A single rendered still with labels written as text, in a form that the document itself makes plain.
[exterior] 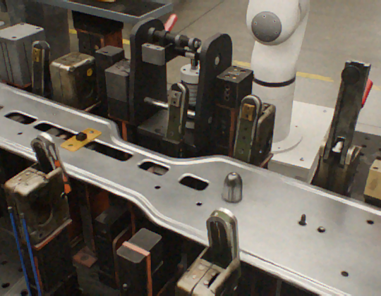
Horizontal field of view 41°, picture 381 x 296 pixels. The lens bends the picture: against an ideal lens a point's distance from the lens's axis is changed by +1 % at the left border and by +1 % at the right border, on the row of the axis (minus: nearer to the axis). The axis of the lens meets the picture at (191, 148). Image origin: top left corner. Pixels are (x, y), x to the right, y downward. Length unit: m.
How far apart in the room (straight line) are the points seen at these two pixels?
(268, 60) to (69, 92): 0.49
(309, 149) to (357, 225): 0.60
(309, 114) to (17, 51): 0.84
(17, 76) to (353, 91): 0.79
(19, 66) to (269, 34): 0.59
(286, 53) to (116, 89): 0.45
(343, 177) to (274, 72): 0.46
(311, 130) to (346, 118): 0.62
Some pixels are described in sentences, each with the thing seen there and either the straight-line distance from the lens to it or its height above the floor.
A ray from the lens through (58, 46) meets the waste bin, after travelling 3.88.
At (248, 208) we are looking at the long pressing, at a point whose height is 1.00.
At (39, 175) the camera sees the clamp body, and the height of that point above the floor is 1.04.
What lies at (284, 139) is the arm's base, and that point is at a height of 0.80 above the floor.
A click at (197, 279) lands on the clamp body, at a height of 1.04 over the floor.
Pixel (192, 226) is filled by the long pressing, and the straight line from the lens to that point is 0.81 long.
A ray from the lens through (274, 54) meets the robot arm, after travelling 1.32.
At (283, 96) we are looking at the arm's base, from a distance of 1.35.
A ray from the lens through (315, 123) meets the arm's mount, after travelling 1.54.
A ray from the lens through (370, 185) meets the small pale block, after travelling 0.89.
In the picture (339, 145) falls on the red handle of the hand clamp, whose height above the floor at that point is 1.07.
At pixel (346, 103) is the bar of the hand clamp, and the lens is 0.88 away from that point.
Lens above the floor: 1.53
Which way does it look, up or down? 33 degrees down
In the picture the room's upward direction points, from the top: 1 degrees clockwise
